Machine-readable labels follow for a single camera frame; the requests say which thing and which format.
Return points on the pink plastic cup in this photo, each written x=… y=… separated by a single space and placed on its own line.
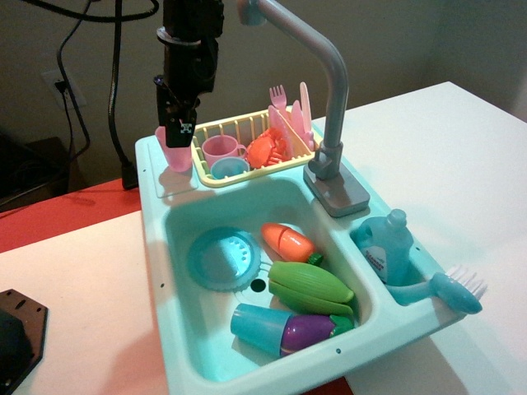
x=179 y=159

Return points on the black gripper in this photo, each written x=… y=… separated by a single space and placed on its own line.
x=189 y=71

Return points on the pink toy knife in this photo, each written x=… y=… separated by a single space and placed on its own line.
x=305 y=107

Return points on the pink toy plate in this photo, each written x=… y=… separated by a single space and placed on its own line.
x=294 y=145

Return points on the grey toy faucet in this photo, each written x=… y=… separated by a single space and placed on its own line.
x=334 y=185

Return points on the pink toy fork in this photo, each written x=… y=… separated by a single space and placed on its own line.
x=278 y=97

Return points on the blue toy detergent bottle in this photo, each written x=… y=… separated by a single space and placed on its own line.
x=385 y=243

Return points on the blue toy plate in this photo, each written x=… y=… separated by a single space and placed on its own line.
x=224 y=259

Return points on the blue plastic cup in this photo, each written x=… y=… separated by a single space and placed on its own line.
x=260 y=327

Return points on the white wall outlet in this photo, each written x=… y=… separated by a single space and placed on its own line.
x=56 y=84

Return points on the teal toy sink unit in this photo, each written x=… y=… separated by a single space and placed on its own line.
x=201 y=354

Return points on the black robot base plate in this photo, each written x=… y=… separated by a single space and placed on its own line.
x=23 y=331

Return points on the purple toy eggplant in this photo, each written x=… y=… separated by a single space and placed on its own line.
x=306 y=330

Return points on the small blue bowl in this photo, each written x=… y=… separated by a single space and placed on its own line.
x=228 y=167

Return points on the orange toy carrot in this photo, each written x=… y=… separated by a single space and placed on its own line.
x=290 y=245

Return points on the blue dish brush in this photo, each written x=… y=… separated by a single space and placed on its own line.
x=459 y=288

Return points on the orange toy crab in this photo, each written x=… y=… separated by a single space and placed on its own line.
x=270 y=148

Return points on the green toy corn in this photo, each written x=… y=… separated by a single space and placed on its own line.
x=309 y=289

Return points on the yellow dish rack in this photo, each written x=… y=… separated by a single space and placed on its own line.
x=244 y=128

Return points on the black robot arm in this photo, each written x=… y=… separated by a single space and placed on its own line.
x=189 y=34

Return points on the pink toy mug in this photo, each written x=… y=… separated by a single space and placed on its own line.
x=222 y=146

